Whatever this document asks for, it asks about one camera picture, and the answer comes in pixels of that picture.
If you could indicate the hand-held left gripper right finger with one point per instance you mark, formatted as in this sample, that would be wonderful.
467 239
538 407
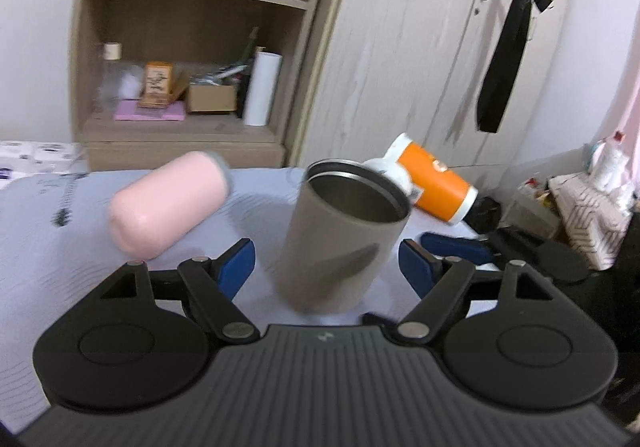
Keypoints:
414 268

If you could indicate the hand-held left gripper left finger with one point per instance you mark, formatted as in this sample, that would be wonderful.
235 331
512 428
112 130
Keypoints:
239 268

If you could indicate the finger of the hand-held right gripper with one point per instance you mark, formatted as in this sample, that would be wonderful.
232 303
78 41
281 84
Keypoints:
452 247
377 319

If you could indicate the grey steel-lined cup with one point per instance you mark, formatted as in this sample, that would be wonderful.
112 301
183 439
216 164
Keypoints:
340 237

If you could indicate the orange cup with white ends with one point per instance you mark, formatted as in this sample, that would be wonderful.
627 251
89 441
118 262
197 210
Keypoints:
439 184

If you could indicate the pink cup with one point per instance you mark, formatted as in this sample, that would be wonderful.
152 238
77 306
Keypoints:
167 206

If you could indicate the black bag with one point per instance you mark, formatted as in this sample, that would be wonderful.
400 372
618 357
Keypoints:
484 216

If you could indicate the white patterned box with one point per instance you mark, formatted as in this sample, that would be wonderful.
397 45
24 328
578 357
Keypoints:
590 222

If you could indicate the brown cardboard box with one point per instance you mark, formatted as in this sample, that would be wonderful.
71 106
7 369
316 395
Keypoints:
211 97

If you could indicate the pink flat book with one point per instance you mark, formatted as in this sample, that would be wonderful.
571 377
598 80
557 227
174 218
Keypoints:
150 111

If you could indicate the white paper roll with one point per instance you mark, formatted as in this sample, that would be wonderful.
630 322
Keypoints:
262 87

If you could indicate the wooden wardrobe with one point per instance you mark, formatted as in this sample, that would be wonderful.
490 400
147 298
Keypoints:
415 67

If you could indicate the pale quilted bed cover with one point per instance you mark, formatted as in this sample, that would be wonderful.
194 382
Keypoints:
55 247

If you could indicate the black ribbon bow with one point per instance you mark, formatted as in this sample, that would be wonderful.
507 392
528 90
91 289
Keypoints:
505 57

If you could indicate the orange printed box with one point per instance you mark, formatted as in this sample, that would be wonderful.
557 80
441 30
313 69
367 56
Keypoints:
157 84

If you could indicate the dark green bottle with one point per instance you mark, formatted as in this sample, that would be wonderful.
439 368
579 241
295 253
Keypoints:
246 62

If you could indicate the white tissue pack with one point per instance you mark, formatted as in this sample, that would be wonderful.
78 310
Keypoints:
37 158

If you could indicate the clear bottle with beige cap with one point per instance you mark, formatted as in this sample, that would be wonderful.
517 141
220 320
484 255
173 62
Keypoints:
109 77

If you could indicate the wooden bookshelf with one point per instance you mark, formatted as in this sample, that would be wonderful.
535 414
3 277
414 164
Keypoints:
200 27

